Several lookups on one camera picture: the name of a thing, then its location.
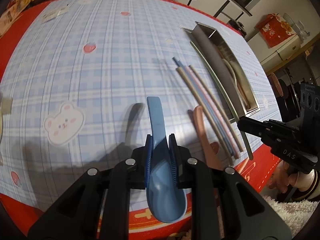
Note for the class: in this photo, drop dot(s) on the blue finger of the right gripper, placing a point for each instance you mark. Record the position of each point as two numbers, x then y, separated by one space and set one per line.
253 127

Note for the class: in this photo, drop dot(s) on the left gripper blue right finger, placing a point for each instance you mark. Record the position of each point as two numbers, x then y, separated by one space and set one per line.
172 155

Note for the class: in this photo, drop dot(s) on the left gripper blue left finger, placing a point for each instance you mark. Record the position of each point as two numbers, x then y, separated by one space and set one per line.
148 156

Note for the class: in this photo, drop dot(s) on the beige soup spoon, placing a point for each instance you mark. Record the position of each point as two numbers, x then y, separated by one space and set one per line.
238 85

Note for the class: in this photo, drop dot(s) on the pink soup spoon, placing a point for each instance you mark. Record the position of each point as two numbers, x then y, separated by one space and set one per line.
210 153

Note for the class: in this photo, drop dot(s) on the blue chopstick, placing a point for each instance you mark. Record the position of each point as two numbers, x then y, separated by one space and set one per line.
206 109

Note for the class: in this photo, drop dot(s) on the blue soup spoon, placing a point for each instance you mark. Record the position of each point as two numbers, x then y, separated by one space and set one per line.
166 202

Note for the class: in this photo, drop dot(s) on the person's right hand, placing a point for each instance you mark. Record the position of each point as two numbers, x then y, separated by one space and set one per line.
281 179

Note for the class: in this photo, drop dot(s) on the brown trash bin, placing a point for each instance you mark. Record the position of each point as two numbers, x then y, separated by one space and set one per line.
276 87

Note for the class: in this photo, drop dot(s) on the steel perforated utensil tray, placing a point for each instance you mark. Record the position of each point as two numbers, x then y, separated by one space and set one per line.
214 48

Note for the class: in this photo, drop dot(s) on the cream refrigerator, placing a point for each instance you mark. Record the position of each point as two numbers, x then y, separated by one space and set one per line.
271 57

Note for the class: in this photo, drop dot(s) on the white fleece sleeve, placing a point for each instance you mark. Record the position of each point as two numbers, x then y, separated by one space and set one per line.
294 214

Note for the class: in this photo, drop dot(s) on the red cloth on refrigerator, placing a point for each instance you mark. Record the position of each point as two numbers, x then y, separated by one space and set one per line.
275 29

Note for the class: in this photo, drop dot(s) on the blue plaid table mat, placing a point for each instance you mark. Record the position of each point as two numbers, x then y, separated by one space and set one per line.
79 84

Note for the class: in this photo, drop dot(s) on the brown rice cooker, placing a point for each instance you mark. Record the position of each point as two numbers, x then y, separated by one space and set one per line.
238 26

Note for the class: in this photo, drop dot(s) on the black metal rack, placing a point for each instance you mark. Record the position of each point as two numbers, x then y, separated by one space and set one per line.
228 11

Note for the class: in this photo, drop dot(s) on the white paper label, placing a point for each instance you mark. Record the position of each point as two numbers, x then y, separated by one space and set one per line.
54 13

